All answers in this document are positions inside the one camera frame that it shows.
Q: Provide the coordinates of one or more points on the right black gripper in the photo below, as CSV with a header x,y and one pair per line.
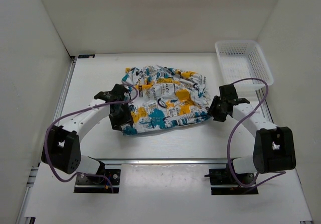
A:
x,y
212,110

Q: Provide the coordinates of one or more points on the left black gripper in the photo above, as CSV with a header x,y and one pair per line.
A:
x,y
127,119

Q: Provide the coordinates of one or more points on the white patterned shorts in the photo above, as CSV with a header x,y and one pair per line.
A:
x,y
165,98

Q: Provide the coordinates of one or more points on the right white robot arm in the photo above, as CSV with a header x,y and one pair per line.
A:
x,y
273,147

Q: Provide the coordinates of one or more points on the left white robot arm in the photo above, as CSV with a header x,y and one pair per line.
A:
x,y
62,150

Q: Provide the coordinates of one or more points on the white plastic basket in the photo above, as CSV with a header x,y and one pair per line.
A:
x,y
243,59

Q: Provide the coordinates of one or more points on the dark label sticker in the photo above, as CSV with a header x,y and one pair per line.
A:
x,y
86,56

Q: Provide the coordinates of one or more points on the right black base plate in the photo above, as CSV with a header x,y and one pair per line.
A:
x,y
223,183

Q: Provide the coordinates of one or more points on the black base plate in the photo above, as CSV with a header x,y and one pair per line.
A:
x,y
223,183
108,181

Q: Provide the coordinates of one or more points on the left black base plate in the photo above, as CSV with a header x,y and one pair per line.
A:
x,y
108,181

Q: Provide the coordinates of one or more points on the aluminium rail frame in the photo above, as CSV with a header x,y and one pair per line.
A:
x,y
162,175

